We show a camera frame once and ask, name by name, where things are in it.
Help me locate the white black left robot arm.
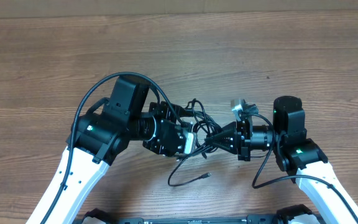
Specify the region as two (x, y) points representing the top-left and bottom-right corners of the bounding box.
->
(28, 72), (196, 223)

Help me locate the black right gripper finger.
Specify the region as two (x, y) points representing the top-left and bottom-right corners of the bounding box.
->
(205, 137), (237, 154)
(211, 121), (237, 139)

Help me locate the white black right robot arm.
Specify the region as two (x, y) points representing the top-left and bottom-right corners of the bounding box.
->
(205, 96), (358, 223)

